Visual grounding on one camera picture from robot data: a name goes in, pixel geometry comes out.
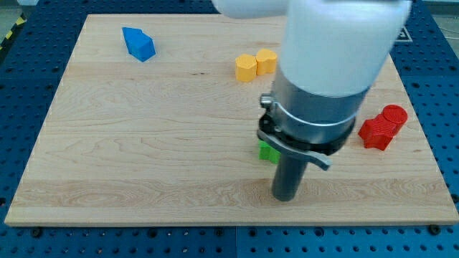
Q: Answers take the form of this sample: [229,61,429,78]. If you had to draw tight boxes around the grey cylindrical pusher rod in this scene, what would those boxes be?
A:
[272,154,307,201]

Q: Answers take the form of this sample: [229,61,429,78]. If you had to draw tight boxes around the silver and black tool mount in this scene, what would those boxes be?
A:
[257,68,369,171]

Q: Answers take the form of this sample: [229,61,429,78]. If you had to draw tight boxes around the green star block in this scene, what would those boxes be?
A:
[258,140,280,164]

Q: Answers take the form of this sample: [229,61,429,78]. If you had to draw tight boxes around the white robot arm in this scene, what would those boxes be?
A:
[212,0,412,201]

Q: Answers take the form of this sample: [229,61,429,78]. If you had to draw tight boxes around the red star block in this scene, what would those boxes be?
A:
[358,114,398,151]

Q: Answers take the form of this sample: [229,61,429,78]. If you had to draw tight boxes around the red circle block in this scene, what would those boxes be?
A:
[382,105,408,136]

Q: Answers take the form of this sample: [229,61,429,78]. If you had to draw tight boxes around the yellow heart block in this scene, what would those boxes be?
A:
[255,49,278,75]

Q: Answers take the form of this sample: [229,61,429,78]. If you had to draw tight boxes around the yellow hexagon block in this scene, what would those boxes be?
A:
[235,54,257,82]

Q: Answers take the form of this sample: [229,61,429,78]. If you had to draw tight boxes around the wooden board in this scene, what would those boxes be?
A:
[5,14,458,226]

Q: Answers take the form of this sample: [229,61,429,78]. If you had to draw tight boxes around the blue pentagon block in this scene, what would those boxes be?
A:
[122,27,156,62]

